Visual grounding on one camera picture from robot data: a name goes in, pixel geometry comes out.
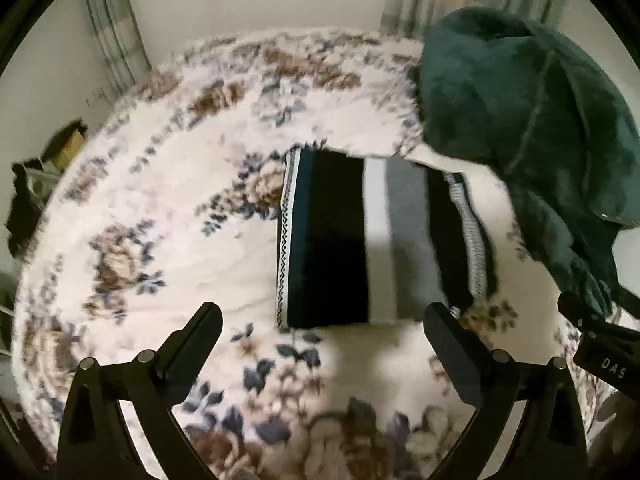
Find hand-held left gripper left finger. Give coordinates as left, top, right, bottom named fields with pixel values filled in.
left=55, top=301, right=224, bottom=480

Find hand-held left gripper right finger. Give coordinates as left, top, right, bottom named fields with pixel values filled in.
left=422, top=301, right=590, bottom=480

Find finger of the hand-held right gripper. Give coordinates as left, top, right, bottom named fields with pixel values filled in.
left=556, top=291, right=626, bottom=337

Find striped knit sweater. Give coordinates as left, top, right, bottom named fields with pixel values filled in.
left=275, top=146, right=498, bottom=331

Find dark green fleece garment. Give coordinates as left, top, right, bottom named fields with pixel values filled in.
left=409, top=6, right=640, bottom=321

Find floral blanket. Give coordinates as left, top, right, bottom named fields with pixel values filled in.
left=10, top=25, right=640, bottom=480

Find dark cloth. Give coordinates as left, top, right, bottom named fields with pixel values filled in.
left=5, top=157, right=63, bottom=257

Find cardboard box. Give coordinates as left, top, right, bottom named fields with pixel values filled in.
left=50, top=127, right=87, bottom=172

